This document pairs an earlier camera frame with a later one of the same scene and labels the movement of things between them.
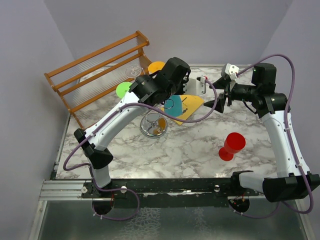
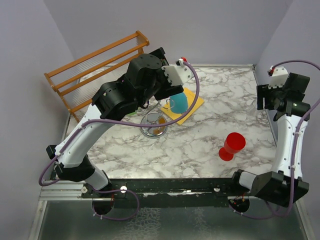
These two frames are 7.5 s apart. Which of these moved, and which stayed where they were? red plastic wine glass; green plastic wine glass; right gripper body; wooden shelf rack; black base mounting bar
Moved: right gripper body; green plastic wine glass
Stayed: wooden shelf rack; black base mounting bar; red plastic wine glass
